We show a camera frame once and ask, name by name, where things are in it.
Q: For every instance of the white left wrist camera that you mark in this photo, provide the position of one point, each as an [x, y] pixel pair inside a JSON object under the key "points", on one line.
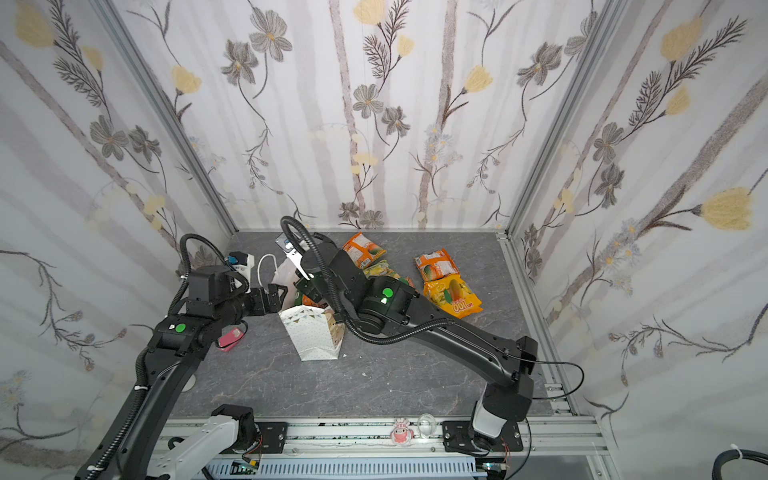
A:
{"points": [[243, 263]]}

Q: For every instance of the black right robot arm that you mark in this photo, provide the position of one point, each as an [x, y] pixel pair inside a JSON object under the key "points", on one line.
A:
{"points": [[382, 310]]}

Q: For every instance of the yellow mango snack bag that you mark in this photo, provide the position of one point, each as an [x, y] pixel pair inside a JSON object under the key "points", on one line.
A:
{"points": [[453, 295]]}

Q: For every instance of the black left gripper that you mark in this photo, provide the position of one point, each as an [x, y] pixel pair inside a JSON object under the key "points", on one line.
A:
{"points": [[276, 302]]}

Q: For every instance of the clear glass ornament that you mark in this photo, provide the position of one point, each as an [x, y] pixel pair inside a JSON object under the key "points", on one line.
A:
{"points": [[426, 425]]}

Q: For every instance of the white cartoon paper bag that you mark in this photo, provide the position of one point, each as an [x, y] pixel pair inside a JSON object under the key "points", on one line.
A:
{"points": [[310, 325]]}

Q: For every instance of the orange mango snack packet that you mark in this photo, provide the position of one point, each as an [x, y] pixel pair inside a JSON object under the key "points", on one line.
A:
{"points": [[363, 251]]}

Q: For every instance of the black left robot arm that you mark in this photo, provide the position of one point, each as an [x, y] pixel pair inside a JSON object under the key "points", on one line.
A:
{"points": [[210, 299]]}

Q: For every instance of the orange white snack packet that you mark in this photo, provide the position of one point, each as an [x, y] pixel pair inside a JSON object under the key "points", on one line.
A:
{"points": [[436, 265]]}

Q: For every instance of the green yellow candy packet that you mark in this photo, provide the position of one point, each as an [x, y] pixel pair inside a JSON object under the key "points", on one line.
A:
{"points": [[382, 268]]}

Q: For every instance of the white vented cable duct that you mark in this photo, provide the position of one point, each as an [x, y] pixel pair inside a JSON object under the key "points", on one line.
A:
{"points": [[349, 468]]}

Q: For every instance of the pink eraser block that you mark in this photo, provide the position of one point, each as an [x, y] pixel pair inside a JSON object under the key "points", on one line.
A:
{"points": [[230, 339]]}

